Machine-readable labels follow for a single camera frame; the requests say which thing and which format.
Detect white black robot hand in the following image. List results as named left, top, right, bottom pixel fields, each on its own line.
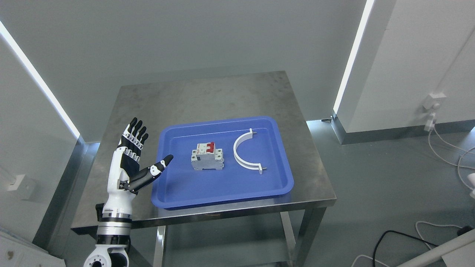
left=102, top=117, right=174, bottom=218

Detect grey red circuit breaker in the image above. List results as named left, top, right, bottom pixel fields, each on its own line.
left=191, top=142, right=224, bottom=171

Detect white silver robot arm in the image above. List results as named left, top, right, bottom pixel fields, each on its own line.
left=83, top=212, right=132, bottom=267

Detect blue plastic tray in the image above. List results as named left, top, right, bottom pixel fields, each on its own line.
left=151, top=116, right=295, bottom=210

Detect stainless steel table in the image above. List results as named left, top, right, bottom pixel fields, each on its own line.
left=72, top=71, right=336, bottom=267

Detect white wall box left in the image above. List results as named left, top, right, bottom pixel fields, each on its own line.
left=7, top=175, right=37, bottom=201

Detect white curved plastic bracket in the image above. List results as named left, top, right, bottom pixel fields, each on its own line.
left=232, top=128, right=266, bottom=175

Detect black cable on floor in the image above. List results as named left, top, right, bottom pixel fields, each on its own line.
left=372, top=226, right=475, bottom=267

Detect white wall socket with plug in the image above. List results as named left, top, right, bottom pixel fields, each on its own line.
left=423, top=92, right=447, bottom=132

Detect white cable on floor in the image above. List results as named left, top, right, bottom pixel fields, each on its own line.
left=427, top=124, right=475, bottom=199

